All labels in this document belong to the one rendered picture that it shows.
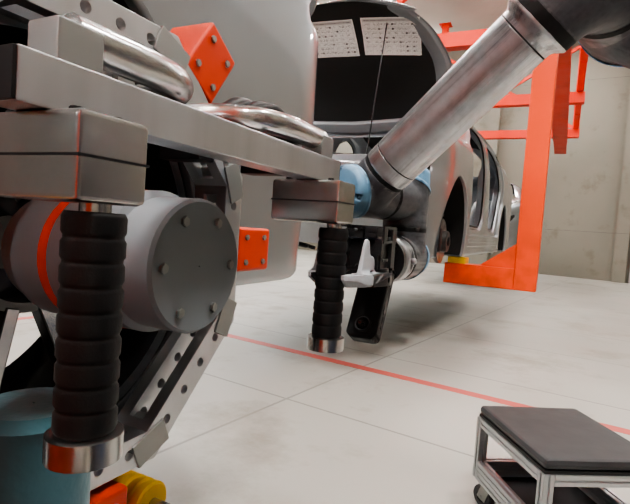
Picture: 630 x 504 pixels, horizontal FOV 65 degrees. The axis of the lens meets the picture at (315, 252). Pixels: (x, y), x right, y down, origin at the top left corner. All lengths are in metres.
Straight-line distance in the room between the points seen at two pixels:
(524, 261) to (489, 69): 3.41
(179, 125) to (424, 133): 0.38
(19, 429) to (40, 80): 0.25
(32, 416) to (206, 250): 0.20
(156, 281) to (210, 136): 0.13
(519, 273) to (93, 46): 3.83
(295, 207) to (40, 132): 0.34
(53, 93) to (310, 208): 0.34
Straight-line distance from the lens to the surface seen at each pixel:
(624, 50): 0.77
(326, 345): 0.59
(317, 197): 0.58
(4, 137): 0.35
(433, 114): 0.69
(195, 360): 0.74
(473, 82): 0.68
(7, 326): 0.67
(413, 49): 3.86
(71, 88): 0.33
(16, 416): 0.45
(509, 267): 4.06
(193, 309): 0.49
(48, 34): 0.34
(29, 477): 0.45
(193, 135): 0.40
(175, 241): 0.46
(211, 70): 0.74
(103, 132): 0.31
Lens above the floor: 0.90
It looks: 3 degrees down
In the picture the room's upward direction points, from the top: 4 degrees clockwise
